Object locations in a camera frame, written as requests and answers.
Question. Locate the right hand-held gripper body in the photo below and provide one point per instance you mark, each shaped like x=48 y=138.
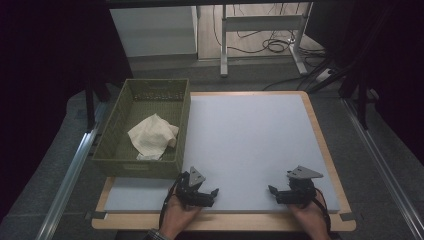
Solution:
x=303 y=191

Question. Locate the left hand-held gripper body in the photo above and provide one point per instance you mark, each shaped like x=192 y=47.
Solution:
x=188 y=193

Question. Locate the cream printed cloth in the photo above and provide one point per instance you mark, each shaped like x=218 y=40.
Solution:
x=151 y=136

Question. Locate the green woven basket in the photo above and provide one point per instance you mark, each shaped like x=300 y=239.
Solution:
x=140 y=106

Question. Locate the person's left hand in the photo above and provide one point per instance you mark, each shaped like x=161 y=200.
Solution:
x=176 y=216

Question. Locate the person's right hand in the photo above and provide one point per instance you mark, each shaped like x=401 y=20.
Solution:
x=313 y=216

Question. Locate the grey tape piece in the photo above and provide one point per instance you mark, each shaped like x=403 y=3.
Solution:
x=96 y=215
x=347 y=216

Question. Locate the white table mat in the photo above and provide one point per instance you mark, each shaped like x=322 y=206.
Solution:
x=253 y=140

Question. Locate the black tripod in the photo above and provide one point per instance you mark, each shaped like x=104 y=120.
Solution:
x=361 y=100

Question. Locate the white power strip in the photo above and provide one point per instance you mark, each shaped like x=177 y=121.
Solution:
x=324 y=75

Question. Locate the black stand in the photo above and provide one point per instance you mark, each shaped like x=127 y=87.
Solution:
x=90 y=106

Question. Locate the white cabinet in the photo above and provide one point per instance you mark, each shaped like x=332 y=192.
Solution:
x=153 y=31

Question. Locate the aluminium rail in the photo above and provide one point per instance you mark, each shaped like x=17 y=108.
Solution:
x=66 y=186
x=383 y=166

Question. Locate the white desk frame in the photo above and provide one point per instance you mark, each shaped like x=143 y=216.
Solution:
x=260 y=22

